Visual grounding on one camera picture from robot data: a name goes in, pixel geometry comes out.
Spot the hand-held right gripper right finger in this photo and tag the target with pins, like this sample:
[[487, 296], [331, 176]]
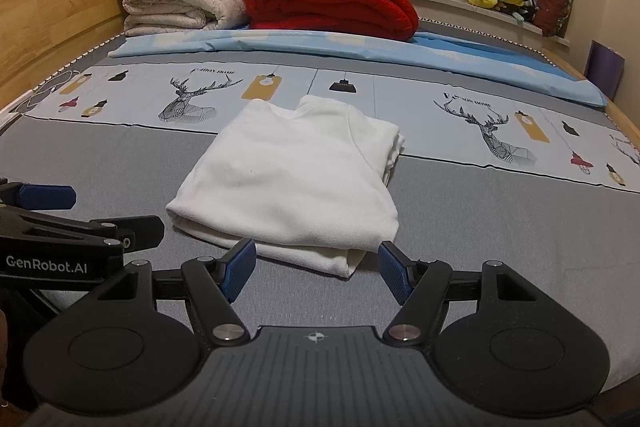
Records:
[[395, 272]]

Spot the black white striped toy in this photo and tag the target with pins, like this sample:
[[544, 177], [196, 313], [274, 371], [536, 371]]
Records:
[[531, 4]]

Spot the deer printed sheet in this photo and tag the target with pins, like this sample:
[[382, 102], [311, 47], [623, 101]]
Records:
[[400, 107]]

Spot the textured off-white folded blanket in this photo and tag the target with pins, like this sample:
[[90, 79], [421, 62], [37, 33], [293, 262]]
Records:
[[185, 12]]

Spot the red folded blanket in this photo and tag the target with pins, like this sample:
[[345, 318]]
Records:
[[330, 2]]

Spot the light blue bedsheet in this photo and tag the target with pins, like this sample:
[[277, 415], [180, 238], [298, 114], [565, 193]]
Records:
[[450, 57]]

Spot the white small garment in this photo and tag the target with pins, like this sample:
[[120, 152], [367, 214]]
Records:
[[280, 187]]

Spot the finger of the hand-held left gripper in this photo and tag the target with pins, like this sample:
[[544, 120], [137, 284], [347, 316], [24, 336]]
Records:
[[45, 197], [75, 231]]

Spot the wooden bed frame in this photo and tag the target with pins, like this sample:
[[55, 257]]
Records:
[[75, 7]]

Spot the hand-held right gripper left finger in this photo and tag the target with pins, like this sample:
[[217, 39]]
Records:
[[239, 269]]

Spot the window sill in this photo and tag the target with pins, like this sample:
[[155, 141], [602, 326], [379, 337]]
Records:
[[450, 4]]

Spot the dark red pillow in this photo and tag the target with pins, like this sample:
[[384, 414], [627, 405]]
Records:
[[552, 4]]

